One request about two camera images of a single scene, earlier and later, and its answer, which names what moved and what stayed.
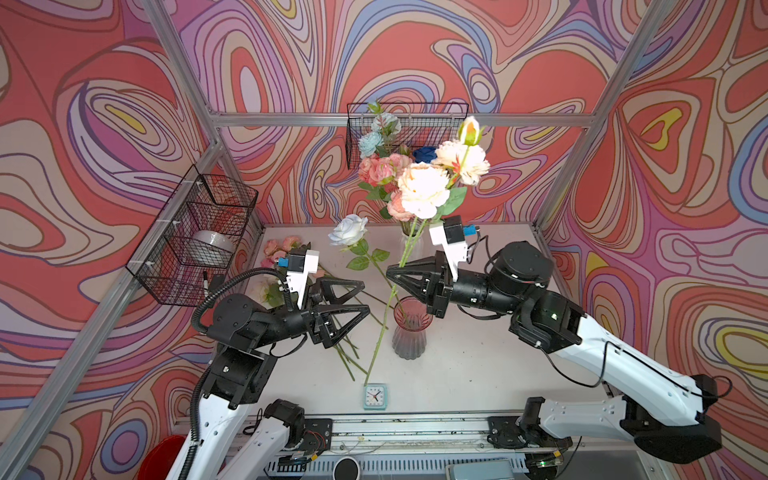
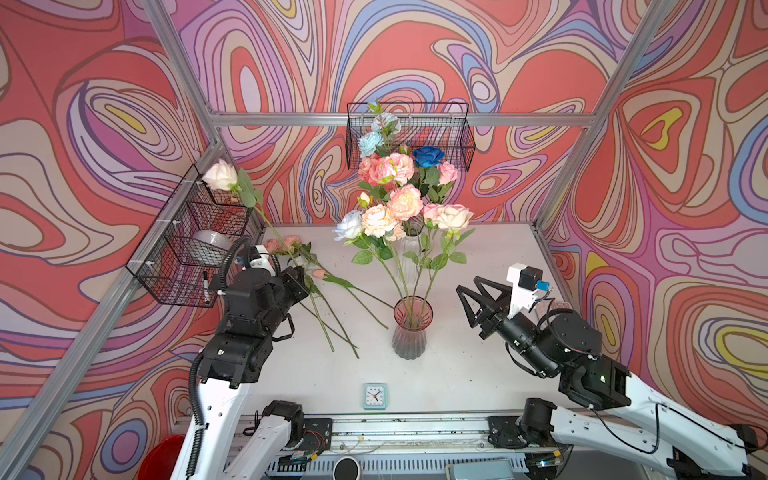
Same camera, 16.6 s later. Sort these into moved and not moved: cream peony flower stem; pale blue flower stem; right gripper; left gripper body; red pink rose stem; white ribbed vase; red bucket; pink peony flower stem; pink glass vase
Moved: left gripper body; cream peony flower stem; right gripper
Not moved: red pink rose stem; white ribbed vase; red bucket; pink peony flower stem; pink glass vase; pale blue flower stem
